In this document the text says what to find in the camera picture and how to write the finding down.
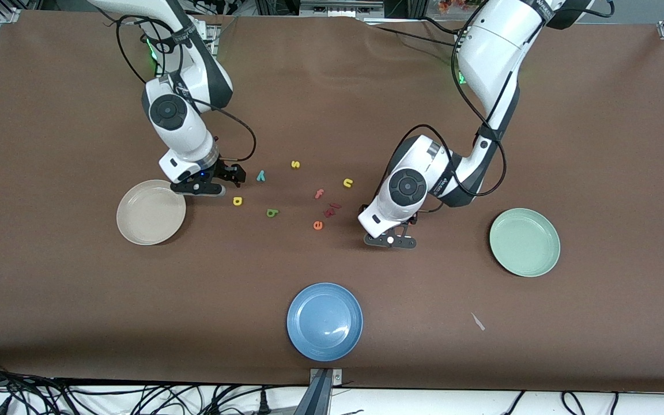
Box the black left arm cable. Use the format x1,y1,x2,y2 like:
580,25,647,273
374,0,509,200

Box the blue plate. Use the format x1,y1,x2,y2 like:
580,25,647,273
286,282,364,363

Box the black table cable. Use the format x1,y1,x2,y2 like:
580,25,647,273
373,16,471,52

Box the orange flowers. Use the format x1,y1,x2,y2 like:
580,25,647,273
437,0,485,15

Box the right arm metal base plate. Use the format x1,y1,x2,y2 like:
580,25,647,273
194,22,221,64

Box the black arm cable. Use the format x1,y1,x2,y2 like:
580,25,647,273
115,14,258,163
374,0,509,200

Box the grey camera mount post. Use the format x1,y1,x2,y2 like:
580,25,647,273
293,368,344,415

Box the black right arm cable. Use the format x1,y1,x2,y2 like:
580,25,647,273
115,14,258,163

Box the grey metal box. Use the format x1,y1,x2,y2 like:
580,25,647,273
299,0,384,18

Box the light green plate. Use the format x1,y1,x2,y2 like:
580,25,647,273
489,207,561,278

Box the brown table cover sheet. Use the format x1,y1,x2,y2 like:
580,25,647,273
0,10,664,394

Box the beige brown plate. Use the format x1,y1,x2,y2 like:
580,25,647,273
116,179,187,246

